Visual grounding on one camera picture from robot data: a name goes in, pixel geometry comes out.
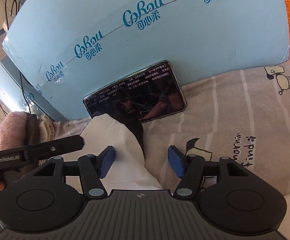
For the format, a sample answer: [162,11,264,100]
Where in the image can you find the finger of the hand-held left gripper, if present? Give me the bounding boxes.
[22,135,85,161]

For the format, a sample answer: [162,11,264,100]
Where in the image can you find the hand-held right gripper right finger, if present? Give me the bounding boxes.
[167,145,255,198]

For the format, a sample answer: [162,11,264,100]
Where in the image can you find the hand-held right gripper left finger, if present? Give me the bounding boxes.
[26,145,116,197]

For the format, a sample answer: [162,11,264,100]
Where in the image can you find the white garment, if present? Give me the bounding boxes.
[81,114,163,193]

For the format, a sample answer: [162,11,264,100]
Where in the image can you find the cream knitted garment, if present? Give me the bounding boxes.
[36,115,58,164]

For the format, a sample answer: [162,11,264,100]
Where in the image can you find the brown folded garment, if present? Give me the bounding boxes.
[26,114,41,145]

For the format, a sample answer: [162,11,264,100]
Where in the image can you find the pink knitted sweater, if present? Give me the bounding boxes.
[0,112,30,153]

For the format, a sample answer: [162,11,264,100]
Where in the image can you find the large light blue carton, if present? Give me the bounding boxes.
[0,60,68,122]

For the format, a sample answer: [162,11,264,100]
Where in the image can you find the black smartphone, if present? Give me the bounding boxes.
[83,60,187,123]

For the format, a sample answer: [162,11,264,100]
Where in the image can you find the printed cartoon bedsheet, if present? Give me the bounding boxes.
[52,64,290,200]

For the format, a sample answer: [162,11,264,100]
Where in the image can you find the light blue printed carton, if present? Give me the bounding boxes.
[2,0,290,120]

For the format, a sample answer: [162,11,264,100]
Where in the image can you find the black cable bundle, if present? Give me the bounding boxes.
[3,0,20,28]

